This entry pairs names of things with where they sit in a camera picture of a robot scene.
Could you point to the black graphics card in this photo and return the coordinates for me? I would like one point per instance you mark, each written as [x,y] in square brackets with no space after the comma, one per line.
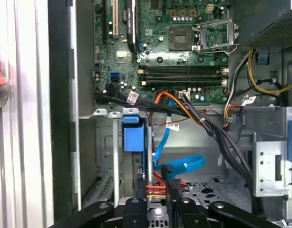
[131,28]

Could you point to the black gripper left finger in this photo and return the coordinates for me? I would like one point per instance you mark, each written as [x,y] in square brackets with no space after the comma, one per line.
[134,213]

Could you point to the metal socket cover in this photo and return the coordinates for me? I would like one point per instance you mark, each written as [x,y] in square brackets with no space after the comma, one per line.
[215,22]

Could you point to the black RAM slot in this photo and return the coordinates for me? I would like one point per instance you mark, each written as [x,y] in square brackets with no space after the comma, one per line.
[181,69]
[181,80]

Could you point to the metal optical drive cage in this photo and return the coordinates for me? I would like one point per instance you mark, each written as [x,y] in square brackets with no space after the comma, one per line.
[265,154]

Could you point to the green motherboard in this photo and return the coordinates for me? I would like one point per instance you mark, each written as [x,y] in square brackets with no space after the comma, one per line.
[152,58]

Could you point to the metal disk bay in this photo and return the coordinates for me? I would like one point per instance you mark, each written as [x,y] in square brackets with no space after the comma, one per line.
[108,152]

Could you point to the CPU socket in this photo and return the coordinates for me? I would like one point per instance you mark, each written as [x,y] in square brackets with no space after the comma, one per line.
[180,39]

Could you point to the hard disk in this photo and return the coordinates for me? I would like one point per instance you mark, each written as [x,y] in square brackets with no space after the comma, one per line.
[133,139]

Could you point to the gray power supply unit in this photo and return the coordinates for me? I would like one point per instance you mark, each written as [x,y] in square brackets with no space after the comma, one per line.
[274,31]

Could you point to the tan expansion slot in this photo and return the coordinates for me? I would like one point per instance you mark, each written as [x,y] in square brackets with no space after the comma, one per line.
[115,21]

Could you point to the black PC case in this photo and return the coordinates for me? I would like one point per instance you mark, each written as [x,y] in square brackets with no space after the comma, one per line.
[62,118]

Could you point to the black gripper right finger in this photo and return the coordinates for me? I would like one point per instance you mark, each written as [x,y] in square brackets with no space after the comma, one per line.
[184,213]

